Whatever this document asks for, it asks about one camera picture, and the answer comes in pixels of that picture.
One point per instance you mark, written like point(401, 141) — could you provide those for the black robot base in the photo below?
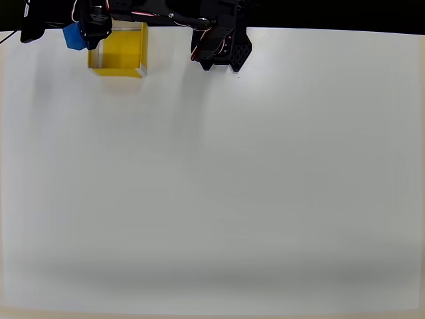
point(240, 53)

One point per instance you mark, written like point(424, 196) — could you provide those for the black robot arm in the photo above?
point(156, 10)

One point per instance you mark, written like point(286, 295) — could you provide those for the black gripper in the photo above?
point(95, 33)

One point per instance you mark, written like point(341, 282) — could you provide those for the yellow cardboard box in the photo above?
point(124, 50)

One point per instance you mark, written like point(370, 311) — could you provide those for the black bar-shaped camera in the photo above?
point(31, 23)

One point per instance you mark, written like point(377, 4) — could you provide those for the blue block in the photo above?
point(73, 37)

